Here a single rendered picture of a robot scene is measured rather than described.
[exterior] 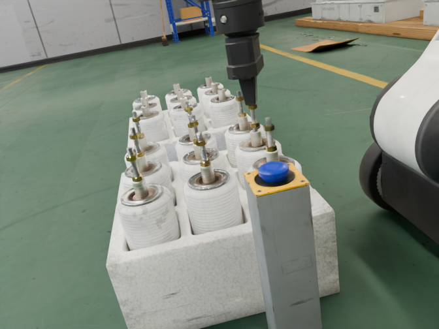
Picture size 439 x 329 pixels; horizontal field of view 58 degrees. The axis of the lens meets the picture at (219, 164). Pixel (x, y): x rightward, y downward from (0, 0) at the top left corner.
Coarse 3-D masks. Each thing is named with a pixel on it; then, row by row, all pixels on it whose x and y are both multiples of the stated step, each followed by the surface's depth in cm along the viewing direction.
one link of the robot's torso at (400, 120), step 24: (432, 48) 57; (408, 72) 59; (432, 72) 54; (384, 96) 60; (408, 96) 55; (432, 96) 52; (384, 120) 59; (408, 120) 54; (432, 120) 50; (384, 144) 61; (408, 144) 54; (432, 144) 50; (432, 168) 52
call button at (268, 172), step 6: (270, 162) 52; (276, 162) 52; (282, 162) 51; (258, 168) 51; (264, 168) 50; (270, 168) 50; (276, 168) 50; (282, 168) 50; (288, 168) 50; (264, 174) 49; (270, 174) 49; (276, 174) 49; (282, 174) 49; (264, 180) 51; (270, 180) 50; (276, 180) 50
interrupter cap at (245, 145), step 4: (264, 136) 83; (244, 140) 83; (248, 140) 83; (264, 140) 82; (240, 144) 81; (244, 144) 81; (248, 144) 81; (264, 144) 80; (240, 148) 79; (244, 148) 79; (248, 148) 79; (252, 148) 78; (256, 148) 78; (260, 148) 78; (264, 148) 77
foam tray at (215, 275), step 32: (320, 224) 67; (128, 256) 64; (160, 256) 64; (192, 256) 65; (224, 256) 66; (256, 256) 67; (320, 256) 69; (128, 288) 65; (160, 288) 66; (192, 288) 67; (224, 288) 68; (256, 288) 70; (320, 288) 72; (128, 320) 68; (160, 320) 69; (192, 320) 70; (224, 320) 71
